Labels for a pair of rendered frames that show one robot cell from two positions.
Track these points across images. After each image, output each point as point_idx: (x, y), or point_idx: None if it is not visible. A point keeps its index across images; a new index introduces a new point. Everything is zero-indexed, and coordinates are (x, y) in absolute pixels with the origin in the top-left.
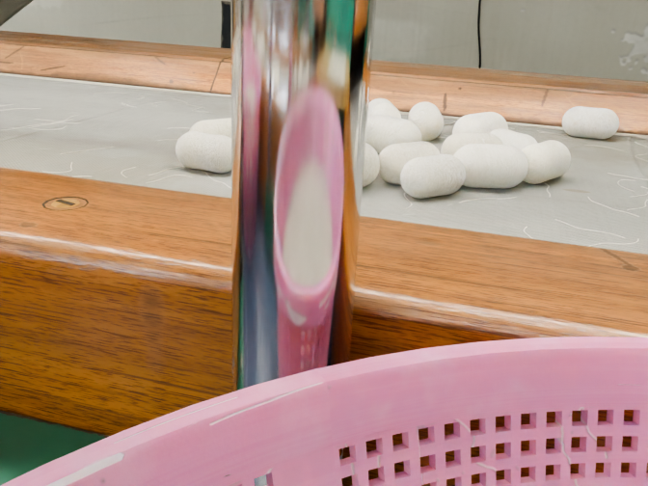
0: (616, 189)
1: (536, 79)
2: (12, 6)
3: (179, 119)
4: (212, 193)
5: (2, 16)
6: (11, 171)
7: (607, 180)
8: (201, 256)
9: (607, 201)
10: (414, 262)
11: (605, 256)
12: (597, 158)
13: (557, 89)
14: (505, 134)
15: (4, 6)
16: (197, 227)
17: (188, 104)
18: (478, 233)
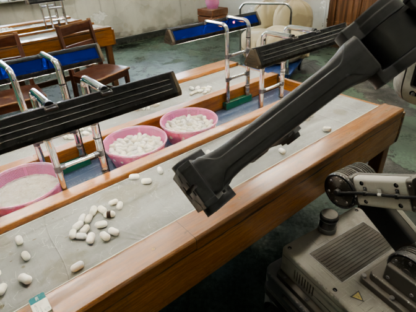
0: (60, 242)
1: (102, 275)
2: (382, 203)
3: (148, 210)
4: (104, 202)
5: (375, 203)
6: (103, 181)
7: (64, 245)
8: (74, 186)
9: (60, 237)
10: (62, 194)
11: (50, 203)
12: (70, 255)
13: (91, 270)
14: (81, 233)
15: (378, 201)
16: (79, 187)
17: (162, 216)
18: (60, 200)
